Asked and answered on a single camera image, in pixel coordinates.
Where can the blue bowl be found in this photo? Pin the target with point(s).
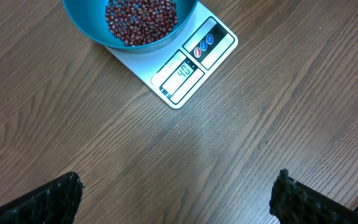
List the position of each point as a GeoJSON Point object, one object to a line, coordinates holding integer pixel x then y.
{"type": "Point", "coordinates": [89, 17]}

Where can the red beans in bowl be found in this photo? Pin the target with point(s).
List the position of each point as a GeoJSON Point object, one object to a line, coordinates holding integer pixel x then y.
{"type": "Point", "coordinates": [140, 22]}

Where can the white kitchen scale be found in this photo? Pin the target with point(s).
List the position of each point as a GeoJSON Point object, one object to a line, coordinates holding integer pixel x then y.
{"type": "Point", "coordinates": [176, 71]}

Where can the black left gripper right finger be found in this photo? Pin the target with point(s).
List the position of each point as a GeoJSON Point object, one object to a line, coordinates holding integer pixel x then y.
{"type": "Point", "coordinates": [293, 202]}

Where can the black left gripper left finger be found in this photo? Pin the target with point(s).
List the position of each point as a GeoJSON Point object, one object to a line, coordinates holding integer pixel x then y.
{"type": "Point", "coordinates": [54, 202]}

